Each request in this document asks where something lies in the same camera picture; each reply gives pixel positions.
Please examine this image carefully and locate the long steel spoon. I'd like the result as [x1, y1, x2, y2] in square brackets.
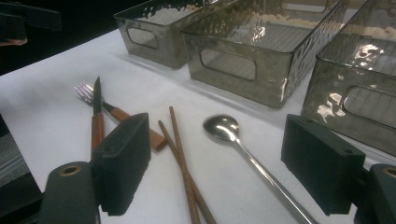
[203, 114, 320, 224]

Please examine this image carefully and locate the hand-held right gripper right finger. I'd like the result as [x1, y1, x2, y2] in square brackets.
[280, 113, 367, 217]

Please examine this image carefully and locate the brown wooden chopstick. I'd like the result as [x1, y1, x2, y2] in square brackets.
[157, 119, 218, 224]
[168, 105, 202, 224]

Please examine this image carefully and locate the wooden-handled fork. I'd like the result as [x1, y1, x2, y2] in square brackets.
[74, 82, 168, 153]

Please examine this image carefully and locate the small smoky plastic bin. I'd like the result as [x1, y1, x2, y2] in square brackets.
[113, 0, 233, 70]

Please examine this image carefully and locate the wooden-handled knife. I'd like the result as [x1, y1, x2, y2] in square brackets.
[90, 77, 106, 161]

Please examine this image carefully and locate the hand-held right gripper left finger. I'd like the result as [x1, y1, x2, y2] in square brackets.
[92, 112, 152, 217]

